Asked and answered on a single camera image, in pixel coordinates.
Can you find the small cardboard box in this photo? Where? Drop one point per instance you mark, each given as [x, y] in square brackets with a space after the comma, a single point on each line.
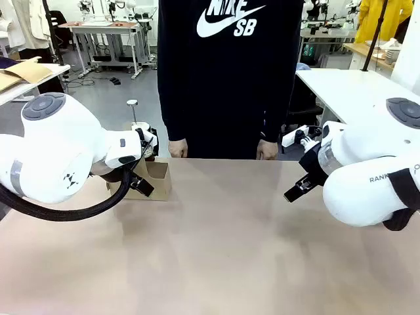
[160, 187]

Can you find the person's left hand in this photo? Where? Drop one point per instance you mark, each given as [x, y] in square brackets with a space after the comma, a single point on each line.
[267, 150]

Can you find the large white table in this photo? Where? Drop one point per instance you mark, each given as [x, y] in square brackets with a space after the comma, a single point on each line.
[344, 85]

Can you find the glass french press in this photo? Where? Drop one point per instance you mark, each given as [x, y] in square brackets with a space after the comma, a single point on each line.
[132, 102]

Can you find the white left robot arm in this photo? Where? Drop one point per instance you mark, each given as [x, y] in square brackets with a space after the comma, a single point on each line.
[55, 157]

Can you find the black tripod pole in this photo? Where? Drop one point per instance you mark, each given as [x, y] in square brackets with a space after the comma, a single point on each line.
[374, 39]

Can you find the person's right hand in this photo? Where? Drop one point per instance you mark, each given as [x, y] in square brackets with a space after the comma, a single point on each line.
[178, 148]

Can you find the white lab bench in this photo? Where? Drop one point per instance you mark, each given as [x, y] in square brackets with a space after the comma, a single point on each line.
[328, 31]

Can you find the white power strip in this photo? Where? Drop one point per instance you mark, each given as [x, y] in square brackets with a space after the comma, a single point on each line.
[288, 138]

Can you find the stack of white bowls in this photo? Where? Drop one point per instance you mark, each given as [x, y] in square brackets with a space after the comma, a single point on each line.
[392, 52]

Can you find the white side table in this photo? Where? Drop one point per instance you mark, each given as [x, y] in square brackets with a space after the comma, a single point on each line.
[60, 68]

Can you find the brown paper envelope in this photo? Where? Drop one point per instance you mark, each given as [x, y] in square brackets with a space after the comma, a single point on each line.
[29, 70]
[8, 82]

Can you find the person's body in black hoodie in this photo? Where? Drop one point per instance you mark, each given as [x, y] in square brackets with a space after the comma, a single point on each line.
[226, 98]

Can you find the purple cloth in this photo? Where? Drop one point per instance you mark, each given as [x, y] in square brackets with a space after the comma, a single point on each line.
[8, 62]

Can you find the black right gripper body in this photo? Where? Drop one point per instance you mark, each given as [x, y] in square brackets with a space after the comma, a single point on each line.
[316, 167]

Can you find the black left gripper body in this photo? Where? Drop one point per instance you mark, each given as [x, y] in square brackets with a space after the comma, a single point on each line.
[136, 180]

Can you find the black stand pole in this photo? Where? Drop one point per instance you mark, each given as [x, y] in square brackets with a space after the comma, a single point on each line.
[54, 33]

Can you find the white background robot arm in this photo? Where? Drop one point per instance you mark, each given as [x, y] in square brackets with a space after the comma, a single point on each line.
[123, 5]
[87, 8]

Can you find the grey workbench with red mats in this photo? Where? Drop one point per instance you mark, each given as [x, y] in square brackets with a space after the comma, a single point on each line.
[108, 28]

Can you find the blue round item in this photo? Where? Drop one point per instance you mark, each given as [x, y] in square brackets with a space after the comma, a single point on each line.
[303, 67]

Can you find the wooden table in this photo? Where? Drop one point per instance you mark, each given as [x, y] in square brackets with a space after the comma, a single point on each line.
[361, 49]

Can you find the person's left forearm black sleeve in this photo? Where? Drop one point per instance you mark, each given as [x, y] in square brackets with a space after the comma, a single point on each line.
[275, 115]

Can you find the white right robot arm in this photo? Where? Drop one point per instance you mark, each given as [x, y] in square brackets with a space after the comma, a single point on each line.
[361, 183]

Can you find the black office chair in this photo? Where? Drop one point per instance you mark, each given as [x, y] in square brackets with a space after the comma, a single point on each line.
[305, 111]

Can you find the person in yellow coat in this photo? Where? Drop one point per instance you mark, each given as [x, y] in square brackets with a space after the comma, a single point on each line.
[370, 19]

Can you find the cream jacket figure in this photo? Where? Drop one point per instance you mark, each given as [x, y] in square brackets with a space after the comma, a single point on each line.
[29, 26]

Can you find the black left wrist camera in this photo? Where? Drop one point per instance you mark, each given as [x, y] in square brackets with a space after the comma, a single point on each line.
[140, 134]

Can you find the person's right forearm black sleeve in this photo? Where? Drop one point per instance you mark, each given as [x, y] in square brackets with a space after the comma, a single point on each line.
[170, 115]

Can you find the small black floor item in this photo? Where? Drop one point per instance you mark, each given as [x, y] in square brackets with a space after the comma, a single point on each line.
[115, 81]

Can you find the computer case with lights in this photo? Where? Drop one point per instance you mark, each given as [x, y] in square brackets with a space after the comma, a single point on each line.
[307, 50]

